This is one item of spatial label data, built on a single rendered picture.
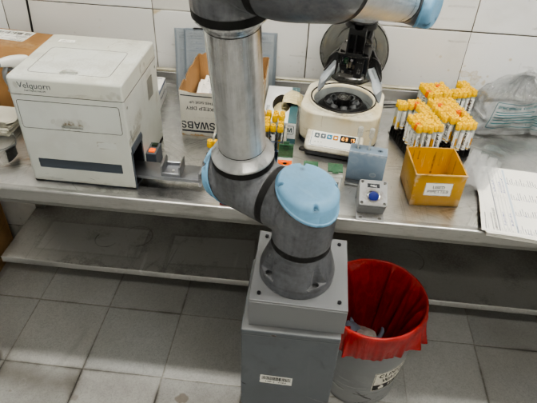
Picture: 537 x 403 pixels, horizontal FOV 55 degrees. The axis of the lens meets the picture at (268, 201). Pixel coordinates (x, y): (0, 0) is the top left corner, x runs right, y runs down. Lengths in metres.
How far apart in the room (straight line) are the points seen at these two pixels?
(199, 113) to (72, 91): 0.42
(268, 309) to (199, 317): 1.20
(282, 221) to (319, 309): 0.20
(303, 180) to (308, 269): 0.17
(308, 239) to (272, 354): 0.30
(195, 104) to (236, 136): 0.71
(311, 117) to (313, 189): 0.66
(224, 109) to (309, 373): 0.60
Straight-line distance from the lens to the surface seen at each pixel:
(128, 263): 2.08
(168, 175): 1.37
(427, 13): 1.00
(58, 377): 2.15
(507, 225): 1.42
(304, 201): 0.87
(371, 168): 1.42
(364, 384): 1.87
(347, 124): 1.53
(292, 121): 1.56
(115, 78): 1.29
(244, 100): 0.82
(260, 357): 1.13
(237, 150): 0.89
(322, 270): 0.99
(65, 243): 2.22
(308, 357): 1.12
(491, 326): 2.41
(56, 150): 1.43
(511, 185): 1.57
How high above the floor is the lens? 1.71
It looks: 38 degrees down
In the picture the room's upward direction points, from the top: 3 degrees clockwise
